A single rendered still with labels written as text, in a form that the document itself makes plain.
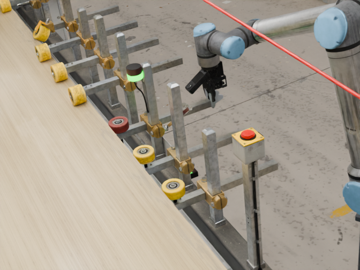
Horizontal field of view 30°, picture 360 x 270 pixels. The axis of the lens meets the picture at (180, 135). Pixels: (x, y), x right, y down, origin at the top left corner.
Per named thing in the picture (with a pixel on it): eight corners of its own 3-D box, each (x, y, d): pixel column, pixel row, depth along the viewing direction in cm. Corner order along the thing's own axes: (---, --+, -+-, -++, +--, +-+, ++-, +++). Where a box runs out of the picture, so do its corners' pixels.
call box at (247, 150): (253, 148, 202) (252, 126, 198) (265, 159, 197) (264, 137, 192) (233, 156, 200) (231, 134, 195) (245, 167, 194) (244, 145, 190)
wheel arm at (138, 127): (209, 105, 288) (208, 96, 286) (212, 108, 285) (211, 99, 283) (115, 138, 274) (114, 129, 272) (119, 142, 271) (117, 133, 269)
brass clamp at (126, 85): (126, 76, 296) (125, 66, 294) (139, 89, 286) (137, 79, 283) (113, 81, 294) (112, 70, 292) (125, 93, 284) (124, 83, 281)
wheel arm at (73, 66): (156, 42, 321) (155, 35, 319) (159, 44, 318) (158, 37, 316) (57, 73, 305) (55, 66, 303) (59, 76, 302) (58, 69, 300)
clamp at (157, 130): (151, 121, 282) (150, 111, 280) (165, 135, 272) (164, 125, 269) (140, 125, 280) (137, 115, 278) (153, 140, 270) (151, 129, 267)
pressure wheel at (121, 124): (127, 136, 279) (123, 112, 273) (135, 145, 273) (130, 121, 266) (109, 142, 276) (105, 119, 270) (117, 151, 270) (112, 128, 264)
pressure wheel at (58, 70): (61, 58, 302) (68, 72, 299) (61, 68, 309) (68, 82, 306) (49, 62, 300) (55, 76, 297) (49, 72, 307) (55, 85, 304)
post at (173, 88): (188, 186, 264) (174, 79, 238) (192, 190, 262) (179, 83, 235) (180, 189, 263) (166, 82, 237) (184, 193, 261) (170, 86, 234)
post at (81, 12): (100, 93, 344) (83, 6, 318) (103, 96, 342) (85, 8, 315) (94, 95, 343) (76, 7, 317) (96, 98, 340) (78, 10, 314)
